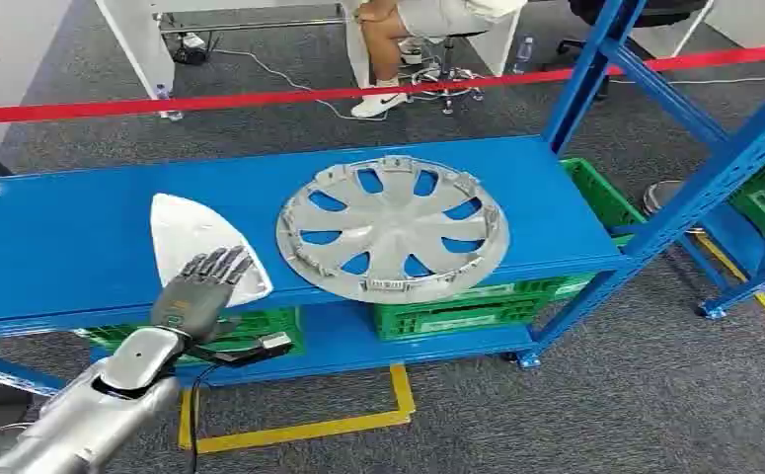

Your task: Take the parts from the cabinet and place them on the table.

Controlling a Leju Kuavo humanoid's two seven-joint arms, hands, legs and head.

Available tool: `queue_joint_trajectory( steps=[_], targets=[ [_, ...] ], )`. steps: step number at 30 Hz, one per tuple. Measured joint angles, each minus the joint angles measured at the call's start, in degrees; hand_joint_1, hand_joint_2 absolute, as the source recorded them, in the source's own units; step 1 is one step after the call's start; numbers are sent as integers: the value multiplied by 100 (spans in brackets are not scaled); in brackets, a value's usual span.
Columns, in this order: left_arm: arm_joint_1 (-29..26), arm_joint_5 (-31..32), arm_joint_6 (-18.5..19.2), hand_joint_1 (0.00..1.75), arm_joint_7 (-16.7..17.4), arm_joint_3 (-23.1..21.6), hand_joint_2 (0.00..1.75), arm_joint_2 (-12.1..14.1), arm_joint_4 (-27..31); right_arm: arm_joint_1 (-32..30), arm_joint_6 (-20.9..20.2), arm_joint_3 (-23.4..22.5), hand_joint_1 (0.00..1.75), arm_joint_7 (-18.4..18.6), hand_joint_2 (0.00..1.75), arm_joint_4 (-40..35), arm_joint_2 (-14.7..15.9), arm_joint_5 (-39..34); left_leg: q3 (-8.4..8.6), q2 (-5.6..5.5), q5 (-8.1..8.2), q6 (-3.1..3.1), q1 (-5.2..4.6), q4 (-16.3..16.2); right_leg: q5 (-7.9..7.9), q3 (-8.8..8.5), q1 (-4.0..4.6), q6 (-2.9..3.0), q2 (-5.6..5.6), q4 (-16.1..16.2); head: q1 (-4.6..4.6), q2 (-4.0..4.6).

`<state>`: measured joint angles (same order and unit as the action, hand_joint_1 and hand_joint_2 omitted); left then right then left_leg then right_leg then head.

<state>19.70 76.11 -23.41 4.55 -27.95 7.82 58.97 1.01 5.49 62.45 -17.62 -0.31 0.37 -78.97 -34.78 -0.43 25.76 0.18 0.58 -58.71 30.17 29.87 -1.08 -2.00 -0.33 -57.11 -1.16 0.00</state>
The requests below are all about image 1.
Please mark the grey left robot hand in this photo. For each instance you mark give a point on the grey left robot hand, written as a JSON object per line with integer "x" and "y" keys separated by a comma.
{"x": 192, "y": 298}

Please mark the white triangular plastic panel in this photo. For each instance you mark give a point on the white triangular plastic panel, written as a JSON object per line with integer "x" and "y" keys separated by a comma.
{"x": 186, "y": 229}

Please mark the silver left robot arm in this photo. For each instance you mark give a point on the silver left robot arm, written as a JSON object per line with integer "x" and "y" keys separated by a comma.
{"x": 94, "y": 412}

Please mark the green plastic crate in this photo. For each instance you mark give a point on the green plastic crate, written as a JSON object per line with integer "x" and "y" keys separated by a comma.
{"x": 434, "y": 298}
{"x": 758, "y": 196}
{"x": 594, "y": 193}
{"x": 264, "y": 324}
{"x": 454, "y": 325}

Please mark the blue metal shelf rack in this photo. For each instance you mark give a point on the blue metal shelf rack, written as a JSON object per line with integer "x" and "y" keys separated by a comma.
{"x": 735, "y": 242}
{"x": 94, "y": 222}

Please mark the clear water bottle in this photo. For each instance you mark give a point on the clear water bottle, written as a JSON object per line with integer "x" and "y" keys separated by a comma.
{"x": 167, "y": 104}
{"x": 523, "y": 55}

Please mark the red barrier belt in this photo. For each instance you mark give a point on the red barrier belt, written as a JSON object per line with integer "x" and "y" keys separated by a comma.
{"x": 258, "y": 98}

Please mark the silver wheel hubcap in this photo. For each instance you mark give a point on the silver wheel hubcap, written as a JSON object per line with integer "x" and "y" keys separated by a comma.
{"x": 392, "y": 229}

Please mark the white desk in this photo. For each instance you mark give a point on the white desk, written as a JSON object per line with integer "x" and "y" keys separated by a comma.
{"x": 137, "y": 46}

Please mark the seated person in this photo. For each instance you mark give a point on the seated person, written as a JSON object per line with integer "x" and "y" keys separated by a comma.
{"x": 382, "y": 39}

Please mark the chrome swivel stool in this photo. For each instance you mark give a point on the chrome swivel stool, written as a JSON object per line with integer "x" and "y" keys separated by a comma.
{"x": 447, "y": 77}

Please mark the chrome stanchion base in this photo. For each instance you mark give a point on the chrome stanchion base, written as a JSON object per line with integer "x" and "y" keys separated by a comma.
{"x": 663, "y": 196}

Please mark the black office chair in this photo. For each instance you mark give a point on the black office chair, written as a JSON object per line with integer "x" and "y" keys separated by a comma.
{"x": 650, "y": 10}

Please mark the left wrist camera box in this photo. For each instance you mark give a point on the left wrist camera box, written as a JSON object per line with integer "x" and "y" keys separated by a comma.
{"x": 276, "y": 343}

